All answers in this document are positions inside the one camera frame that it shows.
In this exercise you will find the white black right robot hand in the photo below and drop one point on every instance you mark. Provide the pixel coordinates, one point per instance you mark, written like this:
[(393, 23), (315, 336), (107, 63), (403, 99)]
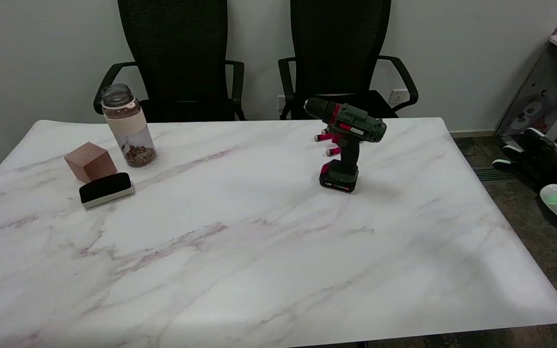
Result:
[(547, 159)]

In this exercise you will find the green red power screwdriver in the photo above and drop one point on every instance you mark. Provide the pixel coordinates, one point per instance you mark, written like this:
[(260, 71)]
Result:
[(351, 124)]

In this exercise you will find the dark floor vent grille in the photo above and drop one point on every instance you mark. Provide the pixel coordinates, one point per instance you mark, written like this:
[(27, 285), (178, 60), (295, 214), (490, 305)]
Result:
[(486, 175)]

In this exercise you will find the white desk with panda panel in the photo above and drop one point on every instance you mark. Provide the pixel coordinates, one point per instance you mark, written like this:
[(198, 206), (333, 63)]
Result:
[(549, 92)]

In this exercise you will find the black mesh office chair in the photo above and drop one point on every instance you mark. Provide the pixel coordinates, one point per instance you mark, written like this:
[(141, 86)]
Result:
[(177, 53), (339, 48)]

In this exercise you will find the clear jar with beige band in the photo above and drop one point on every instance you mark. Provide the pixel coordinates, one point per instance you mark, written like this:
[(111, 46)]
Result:
[(131, 135)]

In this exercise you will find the black white board eraser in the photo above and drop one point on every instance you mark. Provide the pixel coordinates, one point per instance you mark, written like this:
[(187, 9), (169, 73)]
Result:
[(105, 188)]

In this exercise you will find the brown wooden cube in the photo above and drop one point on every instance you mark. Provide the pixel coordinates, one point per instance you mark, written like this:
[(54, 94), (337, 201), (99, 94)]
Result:
[(90, 162)]

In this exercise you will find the white wall socket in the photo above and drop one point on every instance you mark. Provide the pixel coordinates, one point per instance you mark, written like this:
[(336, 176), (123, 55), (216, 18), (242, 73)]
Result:
[(398, 96), (281, 102)]

